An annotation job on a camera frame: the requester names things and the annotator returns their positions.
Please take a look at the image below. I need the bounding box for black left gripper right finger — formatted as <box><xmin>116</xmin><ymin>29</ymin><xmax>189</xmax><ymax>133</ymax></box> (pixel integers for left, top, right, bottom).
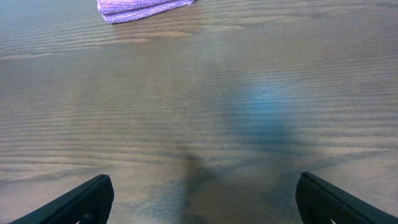
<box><xmin>295</xmin><ymin>172</ymin><xmax>397</xmax><ymax>224</ymax></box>

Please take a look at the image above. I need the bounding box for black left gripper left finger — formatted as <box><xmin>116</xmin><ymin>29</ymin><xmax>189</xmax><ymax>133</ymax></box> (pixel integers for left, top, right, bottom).
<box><xmin>10</xmin><ymin>174</ymin><xmax>114</xmax><ymax>224</ymax></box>

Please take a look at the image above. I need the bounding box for folded purple cloth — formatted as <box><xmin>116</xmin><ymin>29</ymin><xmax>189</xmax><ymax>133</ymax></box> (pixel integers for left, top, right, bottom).
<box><xmin>97</xmin><ymin>0</ymin><xmax>195</xmax><ymax>24</ymax></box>

